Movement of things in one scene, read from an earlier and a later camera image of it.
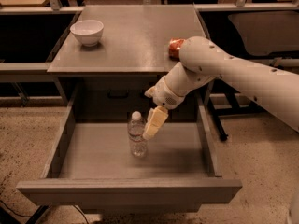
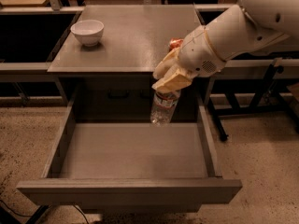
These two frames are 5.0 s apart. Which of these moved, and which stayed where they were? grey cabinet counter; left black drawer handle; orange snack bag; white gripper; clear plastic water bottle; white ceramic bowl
Moved: clear plastic water bottle; white gripper
Stayed: grey cabinet counter; left black drawer handle; white ceramic bowl; orange snack bag
